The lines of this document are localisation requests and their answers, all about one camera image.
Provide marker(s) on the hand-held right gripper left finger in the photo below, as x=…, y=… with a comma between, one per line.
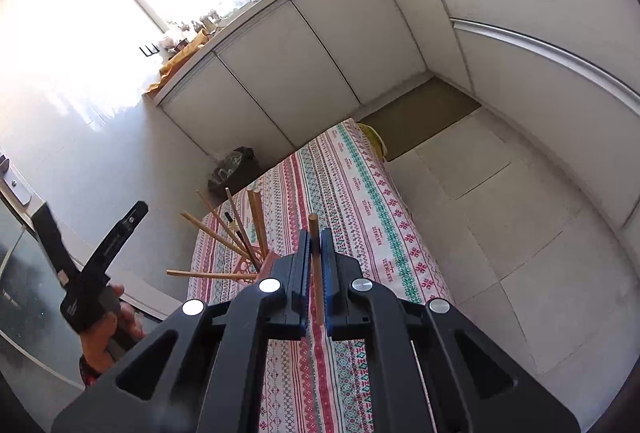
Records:
x=301, y=293

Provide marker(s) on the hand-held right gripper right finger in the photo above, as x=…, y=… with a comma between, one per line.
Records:
x=330, y=293

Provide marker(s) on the wooden chopstick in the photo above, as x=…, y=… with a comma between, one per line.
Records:
x=251, y=208
x=259, y=208
x=315, y=263
x=212, y=212
x=235, y=210
x=215, y=237
x=210, y=274

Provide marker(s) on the pink chopstick holder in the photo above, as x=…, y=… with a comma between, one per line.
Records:
x=250, y=267

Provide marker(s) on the black chopstick with gold band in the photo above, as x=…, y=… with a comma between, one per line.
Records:
x=229, y=216

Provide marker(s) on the person's left hand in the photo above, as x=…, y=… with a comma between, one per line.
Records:
x=97, y=343

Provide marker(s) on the striped patterned tablecloth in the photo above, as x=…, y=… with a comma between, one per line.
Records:
x=350, y=193

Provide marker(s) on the dark trash bin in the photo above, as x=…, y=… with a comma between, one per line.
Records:
x=232, y=173

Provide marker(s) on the yellow cloth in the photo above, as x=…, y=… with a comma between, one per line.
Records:
x=374, y=138

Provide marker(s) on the brown floor mat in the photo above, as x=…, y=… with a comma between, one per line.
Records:
x=420, y=113

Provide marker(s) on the brown paper sheet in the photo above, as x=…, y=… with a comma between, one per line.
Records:
x=182, y=55

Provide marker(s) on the white base cabinets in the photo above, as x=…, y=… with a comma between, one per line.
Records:
x=350, y=38

